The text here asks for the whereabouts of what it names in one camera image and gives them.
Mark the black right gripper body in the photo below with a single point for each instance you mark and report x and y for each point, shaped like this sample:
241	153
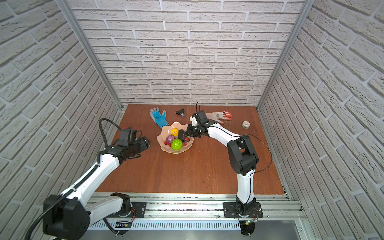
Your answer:
196	131

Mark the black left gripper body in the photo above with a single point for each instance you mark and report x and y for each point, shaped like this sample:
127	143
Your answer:
141	144

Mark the dark fake avocado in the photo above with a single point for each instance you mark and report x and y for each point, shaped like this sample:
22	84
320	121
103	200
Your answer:
181	134

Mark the green bumpy fake fruit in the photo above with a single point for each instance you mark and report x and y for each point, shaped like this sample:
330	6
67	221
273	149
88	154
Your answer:
177	144

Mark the pink wavy fruit bowl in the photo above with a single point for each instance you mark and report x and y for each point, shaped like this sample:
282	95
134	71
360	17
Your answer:
166	132

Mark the purple fake fruit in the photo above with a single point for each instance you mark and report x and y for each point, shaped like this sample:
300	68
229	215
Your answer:
170	138

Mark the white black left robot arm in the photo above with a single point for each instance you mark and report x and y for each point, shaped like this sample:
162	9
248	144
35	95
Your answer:
67	216

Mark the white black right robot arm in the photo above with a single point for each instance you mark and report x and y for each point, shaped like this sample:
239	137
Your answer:
243	160

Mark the red white work glove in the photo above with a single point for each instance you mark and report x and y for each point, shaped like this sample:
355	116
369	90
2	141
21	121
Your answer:
220	117

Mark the blue work glove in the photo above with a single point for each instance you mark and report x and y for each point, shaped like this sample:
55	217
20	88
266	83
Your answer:
159	117

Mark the white tape roll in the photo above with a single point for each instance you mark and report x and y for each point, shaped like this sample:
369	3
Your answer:
245	124

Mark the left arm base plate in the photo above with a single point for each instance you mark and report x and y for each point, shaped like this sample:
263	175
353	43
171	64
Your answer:
136	210

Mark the aluminium rail frame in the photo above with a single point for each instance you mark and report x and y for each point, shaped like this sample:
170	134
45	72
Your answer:
204	212

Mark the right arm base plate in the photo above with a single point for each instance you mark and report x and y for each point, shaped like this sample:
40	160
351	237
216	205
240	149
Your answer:
237	210

